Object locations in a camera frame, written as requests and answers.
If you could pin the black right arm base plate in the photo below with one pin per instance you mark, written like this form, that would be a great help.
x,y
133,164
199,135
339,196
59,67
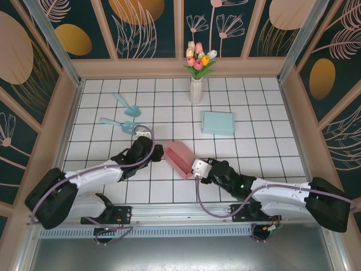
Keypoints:
x,y
239,214

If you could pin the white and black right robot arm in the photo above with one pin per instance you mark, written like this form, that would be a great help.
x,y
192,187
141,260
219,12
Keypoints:
x,y
282,187

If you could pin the aluminium mounting rail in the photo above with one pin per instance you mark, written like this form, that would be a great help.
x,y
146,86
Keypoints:
x,y
180,211

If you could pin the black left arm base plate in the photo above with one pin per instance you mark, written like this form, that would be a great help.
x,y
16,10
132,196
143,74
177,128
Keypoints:
x,y
125,214

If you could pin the aluminium frame post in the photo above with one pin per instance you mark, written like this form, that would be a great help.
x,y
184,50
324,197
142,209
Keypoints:
x,y
301,39
60,48

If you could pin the artificial tulip bouquet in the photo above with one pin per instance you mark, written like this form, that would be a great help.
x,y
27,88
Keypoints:
x,y
197,63

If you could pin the light blue toy shovel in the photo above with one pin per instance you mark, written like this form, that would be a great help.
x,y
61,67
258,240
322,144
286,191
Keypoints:
x,y
132,110

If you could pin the white ribbed vase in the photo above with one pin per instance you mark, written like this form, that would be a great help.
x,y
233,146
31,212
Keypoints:
x,y
196,93

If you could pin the grey metal sheet panel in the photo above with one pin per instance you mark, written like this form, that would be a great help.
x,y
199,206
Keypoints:
x,y
180,254

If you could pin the pink paper box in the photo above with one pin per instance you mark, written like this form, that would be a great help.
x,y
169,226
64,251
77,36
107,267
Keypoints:
x,y
177,153

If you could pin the aluminium table side rail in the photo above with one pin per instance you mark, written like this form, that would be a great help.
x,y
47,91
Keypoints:
x,y
65,141
290,113

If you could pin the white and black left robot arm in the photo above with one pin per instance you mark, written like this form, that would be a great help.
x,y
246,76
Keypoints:
x,y
93,176

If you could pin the light blue toy garden fork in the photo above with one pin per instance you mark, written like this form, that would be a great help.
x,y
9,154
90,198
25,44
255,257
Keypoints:
x,y
127,126

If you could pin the light blue paper box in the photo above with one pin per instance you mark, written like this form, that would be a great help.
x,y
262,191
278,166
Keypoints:
x,y
218,122

